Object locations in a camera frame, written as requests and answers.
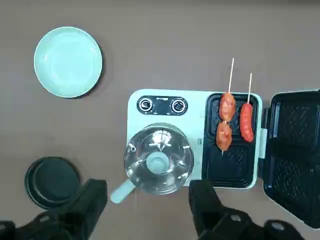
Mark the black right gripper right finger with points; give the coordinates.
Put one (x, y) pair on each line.
(205, 212)

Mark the silver black control knob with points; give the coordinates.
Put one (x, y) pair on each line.
(178, 105)
(145, 105)

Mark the mint green plate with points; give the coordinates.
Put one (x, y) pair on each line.
(67, 62)

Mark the two-piece sausage skewer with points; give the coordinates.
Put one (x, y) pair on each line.
(227, 107)

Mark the hinged grill lid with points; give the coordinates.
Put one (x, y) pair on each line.
(295, 140)

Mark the mint green cooking machine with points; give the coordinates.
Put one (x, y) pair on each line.
(195, 112)

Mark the single sausage skewer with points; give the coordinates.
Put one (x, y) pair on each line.
(246, 122)

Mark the black frying pan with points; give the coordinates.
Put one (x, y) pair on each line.
(50, 180)

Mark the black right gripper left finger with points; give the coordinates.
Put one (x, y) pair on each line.
(85, 212)

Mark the glass pot lid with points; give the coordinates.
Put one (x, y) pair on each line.
(157, 162)

